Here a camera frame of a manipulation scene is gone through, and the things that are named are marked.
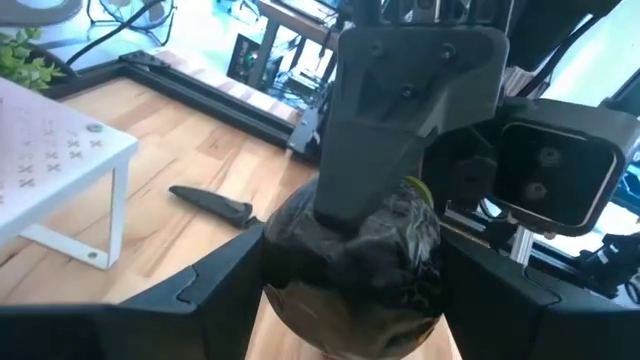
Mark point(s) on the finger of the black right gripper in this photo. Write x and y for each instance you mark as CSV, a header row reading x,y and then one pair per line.
x,y
390,125

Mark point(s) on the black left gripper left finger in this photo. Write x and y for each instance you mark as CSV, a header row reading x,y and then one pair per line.
x,y
150,330

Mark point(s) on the black table edge rail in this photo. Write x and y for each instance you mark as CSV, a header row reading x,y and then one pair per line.
x,y
200,95

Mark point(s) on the black computer tower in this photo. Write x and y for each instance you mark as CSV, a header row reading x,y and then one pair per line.
x,y
244,59

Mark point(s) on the black riveted knife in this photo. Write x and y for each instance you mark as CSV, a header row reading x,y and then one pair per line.
x,y
215,202

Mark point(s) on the green plant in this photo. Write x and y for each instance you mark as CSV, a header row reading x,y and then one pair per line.
x,y
20,65

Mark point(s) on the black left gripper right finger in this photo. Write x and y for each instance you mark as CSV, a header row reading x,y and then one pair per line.
x,y
525,325

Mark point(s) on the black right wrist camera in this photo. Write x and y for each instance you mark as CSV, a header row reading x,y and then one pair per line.
x,y
555,170

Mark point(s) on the dark avocado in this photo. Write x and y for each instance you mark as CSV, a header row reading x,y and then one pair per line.
x,y
360,280

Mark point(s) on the wooden workbench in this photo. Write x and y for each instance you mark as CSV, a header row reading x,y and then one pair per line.
x,y
295,20

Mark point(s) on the white perforated metal shelf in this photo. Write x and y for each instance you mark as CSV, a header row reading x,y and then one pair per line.
x,y
50,150

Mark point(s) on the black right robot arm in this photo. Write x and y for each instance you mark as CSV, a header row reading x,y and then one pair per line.
x,y
555,25

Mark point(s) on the silver aluminium strut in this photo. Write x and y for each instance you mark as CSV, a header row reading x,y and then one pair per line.
x,y
522,245

